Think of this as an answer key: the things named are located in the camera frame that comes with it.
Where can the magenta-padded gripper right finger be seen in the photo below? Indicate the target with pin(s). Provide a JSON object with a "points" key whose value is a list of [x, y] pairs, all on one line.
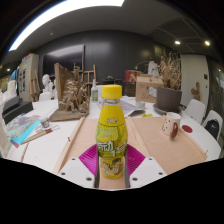
{"points": [[146, 170]]}

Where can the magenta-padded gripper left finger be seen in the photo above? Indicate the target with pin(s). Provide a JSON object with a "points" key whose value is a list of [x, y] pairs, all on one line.
{"points": [[78, 171]]}

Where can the yellow drink bottle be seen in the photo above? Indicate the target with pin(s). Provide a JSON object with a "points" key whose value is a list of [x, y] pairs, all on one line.
{"points": [[111, 133]]}

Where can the beige wooden drawing board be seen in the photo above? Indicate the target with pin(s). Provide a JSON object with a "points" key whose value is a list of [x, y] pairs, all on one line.
{"points": [[156, 146]]}

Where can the wooden paintbrush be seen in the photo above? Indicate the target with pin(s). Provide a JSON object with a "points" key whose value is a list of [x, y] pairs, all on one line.
{"points": [[38, 135]]}

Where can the small yellow packet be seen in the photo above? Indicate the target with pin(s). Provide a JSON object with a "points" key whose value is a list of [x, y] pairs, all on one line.
{"points": [[147, 115]]}

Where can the thin wooden stick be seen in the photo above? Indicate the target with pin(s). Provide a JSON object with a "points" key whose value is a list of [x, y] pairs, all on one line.
{"points": [[24, 152]]}

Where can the flat round red coaster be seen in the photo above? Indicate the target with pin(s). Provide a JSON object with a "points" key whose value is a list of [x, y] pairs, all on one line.
{"points": [[187, 128]]}

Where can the small paint jar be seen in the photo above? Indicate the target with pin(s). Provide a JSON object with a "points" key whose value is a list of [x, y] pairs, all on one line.
{"points": [[45, 122]]}

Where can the grey plant saucer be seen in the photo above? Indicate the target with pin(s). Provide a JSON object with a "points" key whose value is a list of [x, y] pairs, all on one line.
{"points": [[158, 110]]}

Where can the printed paper sheets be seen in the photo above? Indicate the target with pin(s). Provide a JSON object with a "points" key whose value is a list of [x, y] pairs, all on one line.
{"points": [[131, 106]]}

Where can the stack of white dishes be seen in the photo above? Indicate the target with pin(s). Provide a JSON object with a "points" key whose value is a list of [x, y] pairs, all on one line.
{"points": [[140, 104]]}

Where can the colourful picture book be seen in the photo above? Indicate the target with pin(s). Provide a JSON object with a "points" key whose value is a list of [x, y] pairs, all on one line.
{"points": [[21, 128]]}

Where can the dried plant in grey pot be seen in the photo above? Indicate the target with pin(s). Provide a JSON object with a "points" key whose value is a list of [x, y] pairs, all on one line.
{"points": [[168, 98]]}

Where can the white plastic chair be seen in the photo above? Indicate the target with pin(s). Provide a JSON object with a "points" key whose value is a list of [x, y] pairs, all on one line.
{"points": [[213, 115], [195, 109], [45, 96]]}

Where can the black backpack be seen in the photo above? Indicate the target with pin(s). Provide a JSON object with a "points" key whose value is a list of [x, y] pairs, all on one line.
{"points": [[212, 128]]}

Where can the white bottle with green label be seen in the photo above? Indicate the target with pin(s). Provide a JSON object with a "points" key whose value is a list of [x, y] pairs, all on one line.
{"points": [[94, 94]]}

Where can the brown cardboard box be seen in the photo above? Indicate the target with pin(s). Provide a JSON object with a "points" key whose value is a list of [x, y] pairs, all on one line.
{"points": [[146, 88]]}

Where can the white canvas panel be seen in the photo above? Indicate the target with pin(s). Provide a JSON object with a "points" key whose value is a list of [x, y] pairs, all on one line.
{"points": [[4, 133]]}

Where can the white plaster bust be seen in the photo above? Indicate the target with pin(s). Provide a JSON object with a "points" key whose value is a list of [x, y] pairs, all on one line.
{"points": [[46, 82], [54, 89]]}

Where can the stacked black boxes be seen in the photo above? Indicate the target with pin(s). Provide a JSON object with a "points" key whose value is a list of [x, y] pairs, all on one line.
{"points": [[16, 108]]}

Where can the wooden figurine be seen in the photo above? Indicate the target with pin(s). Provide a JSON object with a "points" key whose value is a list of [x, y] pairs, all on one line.
{"points": [[196, 91]]}

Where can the red box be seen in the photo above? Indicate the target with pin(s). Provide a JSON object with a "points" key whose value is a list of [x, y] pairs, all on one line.
{"points": [[130, 76]]}

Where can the wooden easel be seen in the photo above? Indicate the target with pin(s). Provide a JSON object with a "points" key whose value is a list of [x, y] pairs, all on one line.
{"points": [[88, 75]]}

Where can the white cabinet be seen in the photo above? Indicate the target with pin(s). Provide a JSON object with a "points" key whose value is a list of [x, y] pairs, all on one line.
{"points": [[26, 76]]}

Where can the round ceiling spotlight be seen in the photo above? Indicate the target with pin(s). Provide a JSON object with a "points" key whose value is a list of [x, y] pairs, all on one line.
{"points": [[207, 43], [177, 42]]}

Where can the long ceiling light panel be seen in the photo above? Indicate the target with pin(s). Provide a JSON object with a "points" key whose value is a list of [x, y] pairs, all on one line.
{"points": [[63, 15]]}

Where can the black wall screen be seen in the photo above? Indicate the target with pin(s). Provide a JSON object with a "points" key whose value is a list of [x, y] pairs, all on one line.
{"points": [[61, 60]]}

